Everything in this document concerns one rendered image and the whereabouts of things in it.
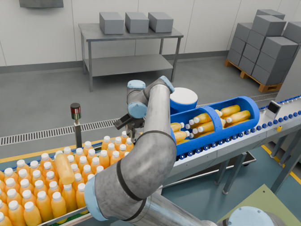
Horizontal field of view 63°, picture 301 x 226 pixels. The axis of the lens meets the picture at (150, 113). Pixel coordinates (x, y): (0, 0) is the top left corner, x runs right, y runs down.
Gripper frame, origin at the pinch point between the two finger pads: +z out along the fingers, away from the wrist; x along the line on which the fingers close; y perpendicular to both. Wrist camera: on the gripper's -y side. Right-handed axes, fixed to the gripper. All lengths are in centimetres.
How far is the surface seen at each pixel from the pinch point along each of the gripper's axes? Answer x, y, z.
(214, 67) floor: 251, 332, 125
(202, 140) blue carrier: -9, 52, 13
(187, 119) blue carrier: 18, 60, 18
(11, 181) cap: 7, -64, 13
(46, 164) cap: 10.8, -45.5, 13.1
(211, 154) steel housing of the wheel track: -8, 69, 36
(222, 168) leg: 10, 121, 97
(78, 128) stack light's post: 39.1, -19.8, 17.5
